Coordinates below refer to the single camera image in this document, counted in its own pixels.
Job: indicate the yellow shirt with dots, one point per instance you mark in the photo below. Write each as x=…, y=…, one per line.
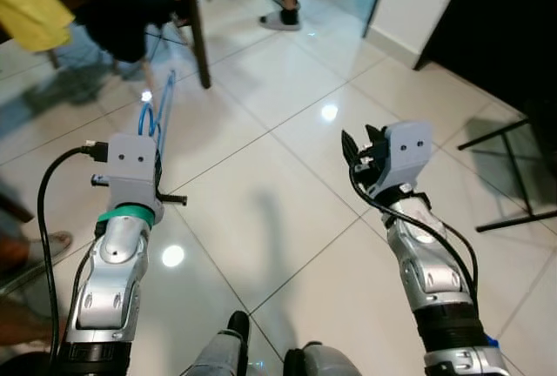
x=30, y=10

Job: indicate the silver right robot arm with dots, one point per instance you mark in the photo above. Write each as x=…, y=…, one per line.
x=426, y=263

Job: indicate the large black cabinet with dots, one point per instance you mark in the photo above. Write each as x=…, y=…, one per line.
x=487, y=28

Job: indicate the grey left robot leg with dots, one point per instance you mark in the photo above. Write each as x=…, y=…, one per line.
x=218, y=354

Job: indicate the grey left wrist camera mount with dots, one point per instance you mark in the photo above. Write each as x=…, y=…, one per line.
x=130, y=163

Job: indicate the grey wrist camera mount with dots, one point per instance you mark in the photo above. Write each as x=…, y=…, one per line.
x=409, y=150
x=130, y=163

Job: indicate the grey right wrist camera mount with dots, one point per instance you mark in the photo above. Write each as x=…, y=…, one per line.
x=409, y=150

